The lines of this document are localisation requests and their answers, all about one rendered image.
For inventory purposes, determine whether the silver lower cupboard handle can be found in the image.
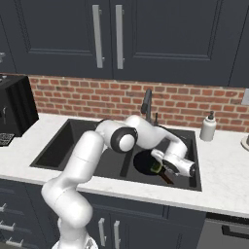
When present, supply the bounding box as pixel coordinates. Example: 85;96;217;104
97;217;107;248
113;220;122;249

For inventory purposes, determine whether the pale round dish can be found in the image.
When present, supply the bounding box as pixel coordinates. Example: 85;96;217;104
240;133;249;153

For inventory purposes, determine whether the black sink tap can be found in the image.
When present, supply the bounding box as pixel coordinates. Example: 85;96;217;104
140;89;160;127

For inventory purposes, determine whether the black sink basin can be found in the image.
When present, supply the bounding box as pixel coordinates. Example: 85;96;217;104
29;118;203;193

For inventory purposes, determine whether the silver cupboard handle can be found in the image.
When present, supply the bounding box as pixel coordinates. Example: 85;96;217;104
113;220;122;249
115;4;125;70
97;217;107;248
91;4;106;69

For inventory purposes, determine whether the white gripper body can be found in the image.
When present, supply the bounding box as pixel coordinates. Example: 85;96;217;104
150;148;173;167

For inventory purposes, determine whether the black coffee machine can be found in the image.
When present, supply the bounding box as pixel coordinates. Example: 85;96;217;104
0;73;40;148

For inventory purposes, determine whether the silver upper cupboard handle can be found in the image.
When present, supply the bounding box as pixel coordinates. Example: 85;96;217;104
91;4;106;69
115;4;125;70

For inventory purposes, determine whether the white soap dispenser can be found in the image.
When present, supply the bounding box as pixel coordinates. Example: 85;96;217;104
198;110;218;143

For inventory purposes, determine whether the dark panel under sink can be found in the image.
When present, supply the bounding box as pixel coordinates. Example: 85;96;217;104
79;192;170;221

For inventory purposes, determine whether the dark drawer front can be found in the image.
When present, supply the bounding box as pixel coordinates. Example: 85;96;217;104
0;207;59;237
0;228;61;249
0;178;50;218

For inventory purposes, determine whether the black dishwasher handle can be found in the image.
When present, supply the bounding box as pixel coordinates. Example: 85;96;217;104
221;225;249;240

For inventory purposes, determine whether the narrow dark upper cupboard door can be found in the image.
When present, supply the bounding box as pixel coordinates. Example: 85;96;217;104
0;16;18;75
228;30;249;89

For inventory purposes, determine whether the dark lower cupboard door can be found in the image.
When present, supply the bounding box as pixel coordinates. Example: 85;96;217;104
85;209;112;249
109;213;206;249

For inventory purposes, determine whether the yellow green sponge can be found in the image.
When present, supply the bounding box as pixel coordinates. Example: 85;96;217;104
150;161;164;174

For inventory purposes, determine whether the grey dishwasher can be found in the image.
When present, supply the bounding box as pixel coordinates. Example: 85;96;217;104
196;211;249;249

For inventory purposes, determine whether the grey wall socket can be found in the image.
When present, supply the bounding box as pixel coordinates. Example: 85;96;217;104
240;89;249;107

